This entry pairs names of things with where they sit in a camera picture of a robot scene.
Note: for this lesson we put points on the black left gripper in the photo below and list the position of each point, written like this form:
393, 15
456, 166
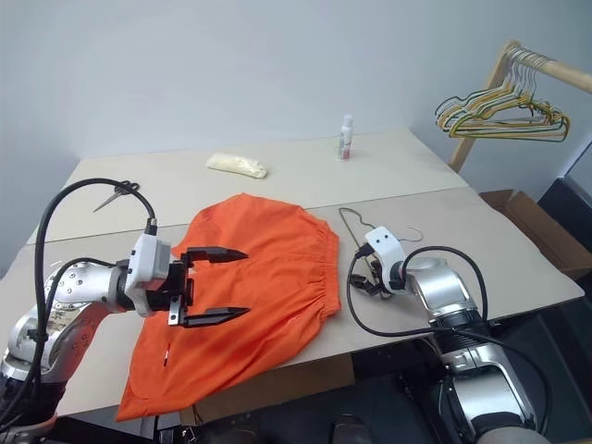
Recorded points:
178, 289

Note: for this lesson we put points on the wooden clothes rack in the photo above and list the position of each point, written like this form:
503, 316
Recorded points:
555, 69

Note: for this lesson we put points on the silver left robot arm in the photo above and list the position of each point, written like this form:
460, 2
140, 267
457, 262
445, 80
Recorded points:
78, 283

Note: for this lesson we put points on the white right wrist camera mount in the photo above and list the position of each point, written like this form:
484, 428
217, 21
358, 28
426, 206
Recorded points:
386, 250

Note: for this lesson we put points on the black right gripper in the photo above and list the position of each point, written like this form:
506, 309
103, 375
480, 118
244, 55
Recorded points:
377, 270

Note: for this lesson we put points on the brown cardboard box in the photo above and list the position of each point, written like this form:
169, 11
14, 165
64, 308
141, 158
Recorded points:
550, 236

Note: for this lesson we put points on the hangers on wooden rack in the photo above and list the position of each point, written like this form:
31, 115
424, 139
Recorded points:
467, 121

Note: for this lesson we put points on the clear bag of white filling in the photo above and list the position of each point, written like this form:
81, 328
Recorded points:
238, 165

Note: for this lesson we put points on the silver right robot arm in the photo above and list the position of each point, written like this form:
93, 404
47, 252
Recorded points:
444, 287

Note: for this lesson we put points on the white spray bottle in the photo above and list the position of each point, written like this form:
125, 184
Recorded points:
345, 139

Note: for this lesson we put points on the orange shorts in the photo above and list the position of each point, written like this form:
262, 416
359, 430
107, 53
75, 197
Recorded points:
259, 287

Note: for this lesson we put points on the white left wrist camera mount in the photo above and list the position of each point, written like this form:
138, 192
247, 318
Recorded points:
150, 263

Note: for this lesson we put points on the black cabinet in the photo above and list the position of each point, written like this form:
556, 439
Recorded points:
571, 194

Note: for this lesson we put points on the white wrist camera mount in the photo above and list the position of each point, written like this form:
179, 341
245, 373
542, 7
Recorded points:
386, 250
150, 263

